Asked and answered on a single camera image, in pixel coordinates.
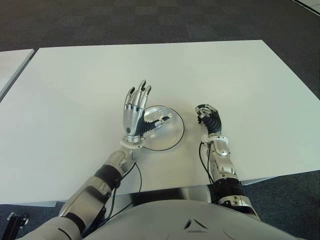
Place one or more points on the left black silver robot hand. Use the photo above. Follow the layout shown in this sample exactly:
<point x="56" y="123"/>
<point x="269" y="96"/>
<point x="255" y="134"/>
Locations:
<point x="133" y="120"/>

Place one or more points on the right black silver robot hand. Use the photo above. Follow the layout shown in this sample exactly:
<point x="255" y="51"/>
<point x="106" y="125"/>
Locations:
<point x="213" y="122"/>

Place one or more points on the clear plastic water bottle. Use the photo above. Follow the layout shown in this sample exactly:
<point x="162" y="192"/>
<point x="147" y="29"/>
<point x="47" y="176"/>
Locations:
<point x="160" y="111"/>

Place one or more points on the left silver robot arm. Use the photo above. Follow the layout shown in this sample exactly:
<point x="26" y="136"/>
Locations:
<point x="85" y="195"/>

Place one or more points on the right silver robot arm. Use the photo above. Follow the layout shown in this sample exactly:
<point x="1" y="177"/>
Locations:
<point x="225" y="162"/>

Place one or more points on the white plate with black rim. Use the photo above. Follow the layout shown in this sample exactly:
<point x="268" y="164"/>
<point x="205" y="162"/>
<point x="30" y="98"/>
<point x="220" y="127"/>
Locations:
<point x="167" y="138"/>

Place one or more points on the grey robot torso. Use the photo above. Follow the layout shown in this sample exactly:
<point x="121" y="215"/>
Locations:
<point x="192" y="222"/>

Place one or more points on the neighbouring white table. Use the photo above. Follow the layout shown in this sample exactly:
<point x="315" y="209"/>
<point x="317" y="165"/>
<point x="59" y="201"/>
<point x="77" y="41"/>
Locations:
<point x="11" y="67"/>

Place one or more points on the black metal stand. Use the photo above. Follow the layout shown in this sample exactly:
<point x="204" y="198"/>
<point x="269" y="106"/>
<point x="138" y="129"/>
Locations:
<point x="16" y="223"/>

